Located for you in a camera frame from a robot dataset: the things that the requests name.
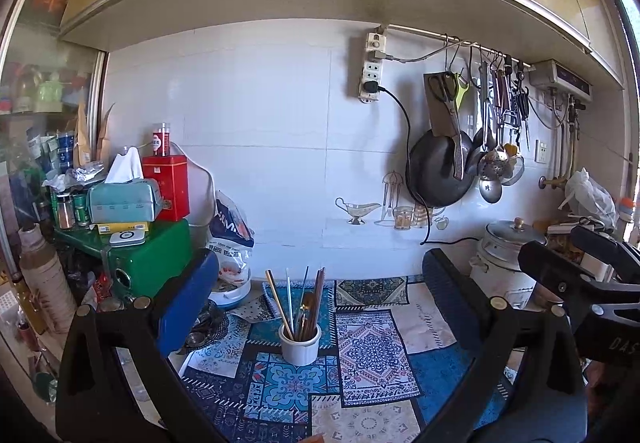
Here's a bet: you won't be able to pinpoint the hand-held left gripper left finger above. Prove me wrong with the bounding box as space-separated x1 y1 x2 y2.
55 248 231 443

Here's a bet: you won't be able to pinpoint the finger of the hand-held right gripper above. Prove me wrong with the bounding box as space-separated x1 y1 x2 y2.
518 240 599 305
570 225 640 284

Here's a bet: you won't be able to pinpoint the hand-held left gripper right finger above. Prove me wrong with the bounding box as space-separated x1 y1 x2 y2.
422 248 588 443

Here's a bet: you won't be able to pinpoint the dark green chopstick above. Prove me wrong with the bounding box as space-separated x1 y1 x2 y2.
299 266 311 325

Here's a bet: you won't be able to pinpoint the white ceramic cup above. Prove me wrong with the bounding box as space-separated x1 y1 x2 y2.
278 320 323 367

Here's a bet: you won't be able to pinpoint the grey chopstick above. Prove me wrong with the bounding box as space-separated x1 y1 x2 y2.
303 268 324 331

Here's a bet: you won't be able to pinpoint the reddish brown chopstick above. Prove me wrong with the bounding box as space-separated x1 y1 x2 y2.
307 267 327 332

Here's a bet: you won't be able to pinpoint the white kettle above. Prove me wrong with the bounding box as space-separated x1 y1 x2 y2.
582 259 616 282

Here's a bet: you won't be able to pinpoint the white blue-rimmed bowl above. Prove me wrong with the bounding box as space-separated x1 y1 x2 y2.
207 267 252 309

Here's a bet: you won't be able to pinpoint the green metal box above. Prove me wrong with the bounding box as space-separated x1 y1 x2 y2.
52 218 194 307

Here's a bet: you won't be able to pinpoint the white electric cooking pot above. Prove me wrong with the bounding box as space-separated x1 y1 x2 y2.
469 218 549 310

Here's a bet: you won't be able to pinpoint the white plastic bag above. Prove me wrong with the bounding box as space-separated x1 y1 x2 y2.
558 168 617 230

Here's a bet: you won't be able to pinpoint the blue and white bag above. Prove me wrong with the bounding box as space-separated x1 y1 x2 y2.
207 190 256 285

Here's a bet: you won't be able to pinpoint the small white device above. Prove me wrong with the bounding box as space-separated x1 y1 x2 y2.
108 228 147 247

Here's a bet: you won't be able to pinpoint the flat yellow box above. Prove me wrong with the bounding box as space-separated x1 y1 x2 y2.
97 221 150 235

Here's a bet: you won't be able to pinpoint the patterned patchwork cloth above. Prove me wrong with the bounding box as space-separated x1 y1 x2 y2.
180 275 516 443

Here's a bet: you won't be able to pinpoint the steel ladle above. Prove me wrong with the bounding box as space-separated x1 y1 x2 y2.
478 176 504 204

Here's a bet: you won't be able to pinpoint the red tin box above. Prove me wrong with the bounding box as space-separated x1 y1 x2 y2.
142 154 191 223

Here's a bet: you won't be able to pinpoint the teal tissue box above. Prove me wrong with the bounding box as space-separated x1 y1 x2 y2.
87 146 164 225

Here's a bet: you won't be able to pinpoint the steel slotted spoon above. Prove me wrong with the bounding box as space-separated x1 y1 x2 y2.
477 148 510 180

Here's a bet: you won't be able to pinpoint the black wok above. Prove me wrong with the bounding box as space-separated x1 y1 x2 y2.
405 128 476 209

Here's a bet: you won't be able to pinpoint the green spice jar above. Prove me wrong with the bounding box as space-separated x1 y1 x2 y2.
72 192 91 227

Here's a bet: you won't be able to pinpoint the brown spice jar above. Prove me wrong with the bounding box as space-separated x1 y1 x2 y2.
55 192 76 230

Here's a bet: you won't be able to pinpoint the red round canister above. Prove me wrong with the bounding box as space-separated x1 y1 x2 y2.
152 122 171 158

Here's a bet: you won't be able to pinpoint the small black scissors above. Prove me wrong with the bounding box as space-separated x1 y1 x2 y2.
512 72 531 150

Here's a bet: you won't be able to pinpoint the steel cleaver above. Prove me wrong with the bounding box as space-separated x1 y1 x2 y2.
423 71 464 182

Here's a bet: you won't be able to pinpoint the hanging steel spatula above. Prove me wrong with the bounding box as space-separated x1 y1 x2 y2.
478 60 496 149

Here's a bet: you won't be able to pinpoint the white water heater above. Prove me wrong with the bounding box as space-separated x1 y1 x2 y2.
528 58 594 100

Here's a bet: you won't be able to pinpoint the green peeler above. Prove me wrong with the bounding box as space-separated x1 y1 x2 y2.
454 72 471 112

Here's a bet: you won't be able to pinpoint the black kitchen scissors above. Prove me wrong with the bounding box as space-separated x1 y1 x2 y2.
428 72 459 117

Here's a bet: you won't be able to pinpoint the long white power strip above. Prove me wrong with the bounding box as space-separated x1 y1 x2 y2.
357 60 384 102

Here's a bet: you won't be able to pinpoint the small white power strip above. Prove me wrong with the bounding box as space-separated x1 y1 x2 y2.
364 30 389 62

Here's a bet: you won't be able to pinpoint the glass door cabinet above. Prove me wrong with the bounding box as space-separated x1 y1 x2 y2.
0 0 109 234

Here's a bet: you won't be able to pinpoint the tableware wall decal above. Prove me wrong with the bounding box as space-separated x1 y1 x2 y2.
334 170 451 230

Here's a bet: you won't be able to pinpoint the metal wall faucet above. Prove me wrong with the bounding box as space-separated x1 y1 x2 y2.
538 123 577 190

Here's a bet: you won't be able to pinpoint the wire mesh strainer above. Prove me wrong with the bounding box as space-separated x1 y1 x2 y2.
501 154 526 187

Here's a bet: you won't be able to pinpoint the black power cable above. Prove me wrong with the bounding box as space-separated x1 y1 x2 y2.
375 84 482 247

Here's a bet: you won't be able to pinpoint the metal hanging rail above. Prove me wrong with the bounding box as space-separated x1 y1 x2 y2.
385 23 537 70

